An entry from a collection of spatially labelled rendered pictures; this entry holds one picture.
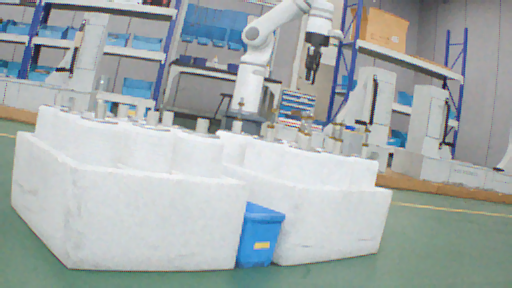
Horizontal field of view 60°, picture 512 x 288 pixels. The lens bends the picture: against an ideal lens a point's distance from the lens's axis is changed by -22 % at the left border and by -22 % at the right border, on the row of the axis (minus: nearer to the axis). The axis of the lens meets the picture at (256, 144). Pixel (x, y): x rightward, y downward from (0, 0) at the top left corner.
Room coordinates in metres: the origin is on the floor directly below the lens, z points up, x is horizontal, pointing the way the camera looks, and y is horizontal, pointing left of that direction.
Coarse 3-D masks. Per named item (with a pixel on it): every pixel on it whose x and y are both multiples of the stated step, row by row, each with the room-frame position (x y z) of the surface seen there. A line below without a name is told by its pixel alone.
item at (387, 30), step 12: (372, 12) 6.48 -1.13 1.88; (384, 12) 6.50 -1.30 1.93; (372, 24) 6.51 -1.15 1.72; (384, 24) 6.55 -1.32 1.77; (396, 24) 6.59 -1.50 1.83; (408, 24) 6.62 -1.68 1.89; (360, 36) 6.62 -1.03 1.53; (372, 36) 6.51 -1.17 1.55; (384, 36) 6.56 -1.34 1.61; (396, 36) 6.61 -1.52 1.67; (396, 48) 6.62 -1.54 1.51
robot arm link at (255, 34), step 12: (288, 0) 1.88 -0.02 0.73; (300, 0) 1.86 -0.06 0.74; (276, 12) 1.90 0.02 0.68; (288, 12) 1.88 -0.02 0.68; (300, 12) 1.88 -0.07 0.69; (252, 24) 1.93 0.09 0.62; (264, 24) 1.91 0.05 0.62; (276, 24) 1.90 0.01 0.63; (252, 36) 1.92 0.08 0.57; (264, 36) 1.91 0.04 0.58
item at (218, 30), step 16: (240, 0) 7.16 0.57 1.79; (256, 0) 7.36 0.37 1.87; (192, 16) 7.27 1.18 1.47; (208, 16) 7.33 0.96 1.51; (224, 16) 7.38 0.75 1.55; (240, 16) 7.42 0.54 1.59; (192, 32) 7.28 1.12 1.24; (208, 32) 7.34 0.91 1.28; (224, 32) 7.39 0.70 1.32; (240, 32) 7.43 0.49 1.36; (272, 32) 7.54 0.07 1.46; (176, 48) 7.24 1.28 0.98; (272, 48) 7.54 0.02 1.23; (176, 64) 6.63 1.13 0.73; (192, 64) 6.67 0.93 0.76; (208, 64) 7.35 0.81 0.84; (272, 64) 7.55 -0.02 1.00; (224, 80) 7.42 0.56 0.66; (272, 80) 6.90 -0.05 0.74; (160, 112) 7.23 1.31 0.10; (192, 112) 7.34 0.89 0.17
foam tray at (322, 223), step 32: (256, 192) 1.24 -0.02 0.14; (288, 192) 1.17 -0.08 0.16; (320, 192) 1.19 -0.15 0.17; (352, 192) 1.28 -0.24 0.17; (384, 192) 1.38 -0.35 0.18; (288, 224) 1.15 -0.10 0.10; (320, 224) 1.21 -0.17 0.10; (352, 224) 1.30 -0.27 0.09; (384, 224) 1.41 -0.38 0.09; (288, 256) 1.15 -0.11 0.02; (320, 256) 1.23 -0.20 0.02; (352, 256) 1.33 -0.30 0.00
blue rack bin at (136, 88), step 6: (126, 78) 6.31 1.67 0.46; (126, 84) 6.31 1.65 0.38; (132, 84) 6.33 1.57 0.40; (138, 84) 6.35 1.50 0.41; (144, 84) 6.37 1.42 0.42; (150, 84) 6.38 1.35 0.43; (126, 90) 5.86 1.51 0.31; (132, 90) 5.87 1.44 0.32; (138, 90) 5.89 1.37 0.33; (144, 90) 5.90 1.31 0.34; (150, 90) 5.92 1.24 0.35; (132, 96) 5.89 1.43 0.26; (138, 96) 5.90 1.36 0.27; (144, 96) 5.92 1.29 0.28
